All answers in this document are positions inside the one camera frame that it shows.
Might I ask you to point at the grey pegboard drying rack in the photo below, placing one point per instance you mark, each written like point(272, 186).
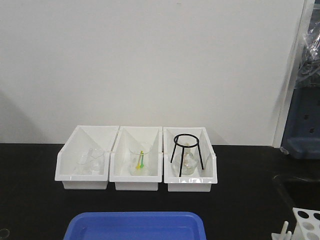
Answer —
point(301, 137)

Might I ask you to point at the white test tube rack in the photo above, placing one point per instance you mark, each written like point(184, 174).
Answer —
point(307, 226)

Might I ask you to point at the glass beaker middle bin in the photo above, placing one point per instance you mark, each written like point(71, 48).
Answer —
point(134, 154)

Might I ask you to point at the black metal tripod stand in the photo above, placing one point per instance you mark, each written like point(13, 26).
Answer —
point(194, 142)

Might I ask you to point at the middle white storage bin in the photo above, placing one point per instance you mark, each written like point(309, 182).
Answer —
point(127, 137)

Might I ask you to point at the white storage bin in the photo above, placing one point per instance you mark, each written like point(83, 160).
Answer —
point(81, 140)
point(200, 180)
point(127, 137)

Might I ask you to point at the green plastic spoon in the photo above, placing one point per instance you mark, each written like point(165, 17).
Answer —
point(142, 160)

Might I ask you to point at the glass alcohol lamp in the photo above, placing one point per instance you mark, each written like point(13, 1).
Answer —
point(184, 161)

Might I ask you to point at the yellow plastic spoon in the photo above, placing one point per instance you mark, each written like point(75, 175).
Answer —
point(139, 161)

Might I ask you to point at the right white storage bin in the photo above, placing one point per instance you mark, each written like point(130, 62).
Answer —
point(200, 180)

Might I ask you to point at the small glass beakers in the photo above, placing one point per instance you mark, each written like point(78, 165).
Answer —
point(90, 163)

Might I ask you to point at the left white storage bin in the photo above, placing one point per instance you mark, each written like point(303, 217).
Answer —
point(81, 140)

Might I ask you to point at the blue plastic tray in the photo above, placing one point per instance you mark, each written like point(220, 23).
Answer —
point(136, 225)

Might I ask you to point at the black sink basin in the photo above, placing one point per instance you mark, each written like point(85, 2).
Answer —
point(298, 191)

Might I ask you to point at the clear plastic bag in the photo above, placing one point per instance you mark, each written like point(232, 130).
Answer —
point(309, 69)

